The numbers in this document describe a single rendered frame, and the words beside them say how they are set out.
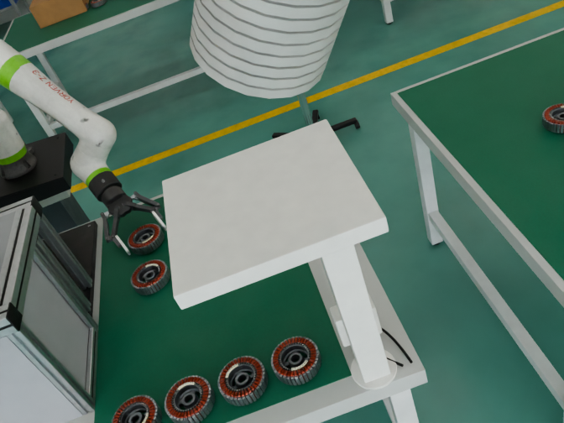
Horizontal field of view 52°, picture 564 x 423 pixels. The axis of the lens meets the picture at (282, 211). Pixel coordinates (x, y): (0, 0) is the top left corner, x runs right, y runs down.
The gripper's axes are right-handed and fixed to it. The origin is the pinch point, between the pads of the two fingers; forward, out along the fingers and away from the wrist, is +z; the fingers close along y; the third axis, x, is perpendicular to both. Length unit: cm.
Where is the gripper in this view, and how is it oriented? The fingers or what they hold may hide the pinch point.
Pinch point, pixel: (145, 237)
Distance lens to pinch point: 185.7
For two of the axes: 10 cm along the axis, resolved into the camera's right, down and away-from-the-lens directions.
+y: -7.7, 5.6, -3.1
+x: 0.5, -4.4, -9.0
